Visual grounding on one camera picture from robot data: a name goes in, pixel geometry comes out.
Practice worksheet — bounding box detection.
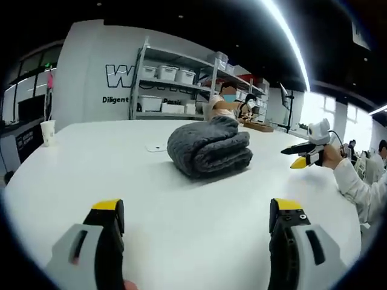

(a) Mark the ceiling light strip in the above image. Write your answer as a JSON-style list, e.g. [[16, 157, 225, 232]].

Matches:
[[262, 0, 311, 92]]

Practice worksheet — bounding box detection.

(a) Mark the black stand with monitor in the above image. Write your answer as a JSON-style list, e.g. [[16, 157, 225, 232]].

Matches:
[[278, 82, 297, 134]]

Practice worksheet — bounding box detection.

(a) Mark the person's right hand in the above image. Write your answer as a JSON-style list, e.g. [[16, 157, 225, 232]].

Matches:
[[320, 143, 345, 169]]

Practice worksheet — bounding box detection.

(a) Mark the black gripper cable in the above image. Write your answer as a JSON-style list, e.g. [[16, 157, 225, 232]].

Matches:
[[328, 130, 348, 158]]

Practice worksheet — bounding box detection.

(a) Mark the black monitor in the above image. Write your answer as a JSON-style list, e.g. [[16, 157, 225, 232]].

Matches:
[[17, 94, 47, 122]]

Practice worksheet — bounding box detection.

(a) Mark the group of white storage boxes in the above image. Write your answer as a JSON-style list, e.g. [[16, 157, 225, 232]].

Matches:
[[137, 51, 267, 116]]

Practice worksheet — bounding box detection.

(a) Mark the white paper cup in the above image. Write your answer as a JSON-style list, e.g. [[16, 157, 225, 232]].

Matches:
[[40, 120, 57, 148]]

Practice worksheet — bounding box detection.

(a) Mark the pink hanging object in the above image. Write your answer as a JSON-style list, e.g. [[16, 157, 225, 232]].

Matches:
[[46, 68, 56, 92]]

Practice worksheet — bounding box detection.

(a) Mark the grey towel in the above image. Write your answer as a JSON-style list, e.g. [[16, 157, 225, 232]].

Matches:
[[166, 115, 254, 180]]

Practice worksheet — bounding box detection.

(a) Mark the grey metal shelf rack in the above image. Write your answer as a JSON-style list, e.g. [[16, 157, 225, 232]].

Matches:
[[129, 36, 270, 121]]

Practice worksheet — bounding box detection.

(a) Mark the wooden tray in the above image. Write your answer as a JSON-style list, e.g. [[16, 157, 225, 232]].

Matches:
[[242, 120, 275, 134]]

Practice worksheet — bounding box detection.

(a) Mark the flat white card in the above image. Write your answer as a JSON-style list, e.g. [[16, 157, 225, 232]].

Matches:
[[145, 141, 169, 153]]

